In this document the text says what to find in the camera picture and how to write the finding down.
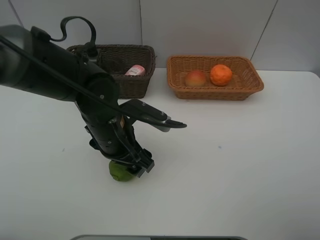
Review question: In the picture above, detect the green papaya fruit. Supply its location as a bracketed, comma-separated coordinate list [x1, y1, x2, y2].
[108, 161, 136, 182]

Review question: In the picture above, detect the black grey left wrist camera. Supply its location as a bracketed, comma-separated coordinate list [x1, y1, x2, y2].
[119, 99, 171, 124]

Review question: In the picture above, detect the red yellow peach fruit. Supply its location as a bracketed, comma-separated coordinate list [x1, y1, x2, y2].
[184, 70, 207, 87]

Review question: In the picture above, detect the dark brown wicker basket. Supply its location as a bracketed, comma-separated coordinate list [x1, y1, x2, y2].
[65, 44, 159, 100]

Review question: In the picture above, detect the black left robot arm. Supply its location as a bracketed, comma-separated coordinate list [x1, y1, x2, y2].
[0, 25, 186, 177]

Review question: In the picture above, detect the light orange wicker basket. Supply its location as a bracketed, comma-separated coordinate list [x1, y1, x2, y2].
[166, 55, 264, 101]

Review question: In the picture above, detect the orange tangerine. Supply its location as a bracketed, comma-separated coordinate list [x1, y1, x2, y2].
[210, 64, 233, 87]

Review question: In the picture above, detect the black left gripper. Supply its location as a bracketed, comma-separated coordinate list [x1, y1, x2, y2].
[75, 99, 187, 178]

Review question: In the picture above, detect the pink squeeze bottle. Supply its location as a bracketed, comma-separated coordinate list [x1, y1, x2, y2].
[124, 64, 146, 76]

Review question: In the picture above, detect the dark green pump bottle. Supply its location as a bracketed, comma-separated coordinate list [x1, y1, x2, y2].
[83, 42, 99, 64]

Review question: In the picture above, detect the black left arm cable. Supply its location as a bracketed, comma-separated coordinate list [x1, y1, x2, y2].
[0, 16, 156, 121]

